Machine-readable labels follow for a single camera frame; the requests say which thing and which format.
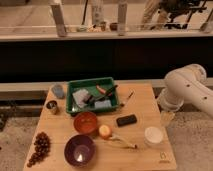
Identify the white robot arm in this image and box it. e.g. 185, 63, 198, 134
157, 64, 213, 118

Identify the red bowl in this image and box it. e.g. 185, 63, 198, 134
73, 112, 98, 134

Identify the purple bowl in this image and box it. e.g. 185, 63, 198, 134
64, 135, 95, 167

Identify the black utensil in tray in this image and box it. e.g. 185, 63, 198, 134
84, 85, 118, 104

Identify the green plastic tray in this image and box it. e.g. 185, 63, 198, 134
66, 77, 119, 117

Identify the light blue sponge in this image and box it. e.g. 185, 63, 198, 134
94, 100, 111, 108

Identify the white cloth in tray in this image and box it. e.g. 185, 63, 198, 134
73, 89, 89, 108

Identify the black rectangular block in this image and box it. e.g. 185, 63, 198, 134
116, 114, 137, 127

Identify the orange apple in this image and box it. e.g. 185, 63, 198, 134
99, 125, 112, 139

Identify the blue grey cup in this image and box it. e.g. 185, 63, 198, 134
51, 84, 65, 99

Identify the small metal cup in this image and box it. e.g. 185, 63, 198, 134
46, 100, 59, 115

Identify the white lidded container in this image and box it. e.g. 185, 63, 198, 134
144, 126, 163, 146

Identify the person in background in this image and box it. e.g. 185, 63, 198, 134
141, 0, 172, 30

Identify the bunch of dark grapes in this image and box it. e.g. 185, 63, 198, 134
27, 132, 50, 167

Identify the black office chair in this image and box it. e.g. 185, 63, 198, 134
160, 0, 207, 29

